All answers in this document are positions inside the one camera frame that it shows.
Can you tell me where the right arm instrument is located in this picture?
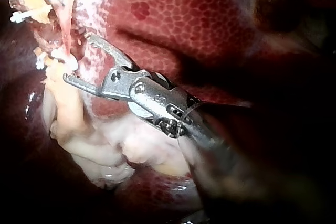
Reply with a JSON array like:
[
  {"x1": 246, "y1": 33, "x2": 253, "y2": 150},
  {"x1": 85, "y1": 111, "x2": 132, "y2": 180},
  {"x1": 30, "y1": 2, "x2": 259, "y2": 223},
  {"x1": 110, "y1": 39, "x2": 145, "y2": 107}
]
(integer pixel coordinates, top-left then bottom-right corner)
[{"x1": 100, "y1": 65, "x2": 219, "y2": 149}]

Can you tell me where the right arm instrument jaw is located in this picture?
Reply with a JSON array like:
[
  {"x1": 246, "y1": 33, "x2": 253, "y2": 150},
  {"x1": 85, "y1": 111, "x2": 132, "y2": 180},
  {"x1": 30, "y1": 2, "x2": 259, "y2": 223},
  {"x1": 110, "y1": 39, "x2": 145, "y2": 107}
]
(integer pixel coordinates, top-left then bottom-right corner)
[
  {"x1": 85, "y1": 34, "x2": 132, "y2": 68},
  {"x1": 62, "y1": 72, "x2": 103, "y2": 97}
]

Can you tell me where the white clip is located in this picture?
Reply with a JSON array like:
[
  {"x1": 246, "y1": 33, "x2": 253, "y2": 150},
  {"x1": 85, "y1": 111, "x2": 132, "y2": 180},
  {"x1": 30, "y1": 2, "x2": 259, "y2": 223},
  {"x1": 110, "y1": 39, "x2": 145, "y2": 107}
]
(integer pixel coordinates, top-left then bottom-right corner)
[
  {"x1": 50, "y1": 49, "x2": 79, "y2": 72},
  {"x1": 35, "y1": 52, "x2": 47, "y2": 70},
  {"x1": 9, "y1": 8, "x2": 52, "y2": 23}
]

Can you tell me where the thin tube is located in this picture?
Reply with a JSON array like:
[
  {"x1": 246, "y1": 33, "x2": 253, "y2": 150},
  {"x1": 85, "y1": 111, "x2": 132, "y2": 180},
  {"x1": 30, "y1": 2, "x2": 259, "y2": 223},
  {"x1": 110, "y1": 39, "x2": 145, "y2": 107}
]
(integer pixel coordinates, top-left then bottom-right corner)
[{"x1": 46, "y1": 0, "x2": 88, "y2": 141}]

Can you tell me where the pale fatty tissue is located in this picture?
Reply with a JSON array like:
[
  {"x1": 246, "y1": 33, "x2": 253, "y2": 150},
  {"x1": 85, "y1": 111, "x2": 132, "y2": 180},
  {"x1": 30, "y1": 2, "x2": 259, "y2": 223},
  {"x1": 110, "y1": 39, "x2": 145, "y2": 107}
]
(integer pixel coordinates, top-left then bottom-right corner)
[{"x1": 41, "y1": 87, "x2": 196, "y2": 189}]

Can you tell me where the dark red liver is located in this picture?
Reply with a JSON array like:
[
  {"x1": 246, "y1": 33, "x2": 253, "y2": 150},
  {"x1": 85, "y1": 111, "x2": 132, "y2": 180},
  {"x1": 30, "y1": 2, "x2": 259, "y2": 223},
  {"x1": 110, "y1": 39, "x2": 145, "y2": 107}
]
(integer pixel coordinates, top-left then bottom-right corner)
[{"x1": 0, "y1": 0, "x2": 336, "y2": 224}]

